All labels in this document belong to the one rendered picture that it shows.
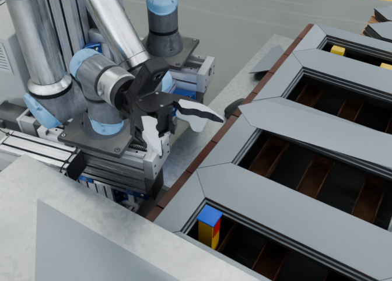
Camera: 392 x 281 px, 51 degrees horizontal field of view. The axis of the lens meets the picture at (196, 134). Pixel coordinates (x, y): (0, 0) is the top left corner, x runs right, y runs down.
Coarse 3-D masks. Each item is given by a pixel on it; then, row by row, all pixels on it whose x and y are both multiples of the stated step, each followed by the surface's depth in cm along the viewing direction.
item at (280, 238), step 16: (320, 48) 208; (352, 48) 209; (368, 48) 206; (320, 80) 190; (336, 80) 187; (384, 96) 179; (320, 112) 168; (304, 144) 159; (240, 160) 153; (352, 160) 152; (384, 176) 147; (224, 208) 135; (192, 224) 132; (240, 224) 133; (256, 224) 131; (272, 240) 129; (288, 240) 127; (304, 256) 125; (320, 256) 123; (336, 272) 122; (352, 272) 119
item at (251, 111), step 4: (264, 100) 174; (248, 104) 172; (252, 104) 172; (256, 104) 172; (260, 104) 172; (244, 108) 170; (248, 108) 170; (252, 108) 170; (256, 108) 170; (260, 108) 170; (244, 112) 168; (248, 112) 168; (252, 112) 168; (256, 112) 168; (244, 116) 166; (248, 116) 166; (252, 116) 166; (248, 120) 165; (252, 120) 165
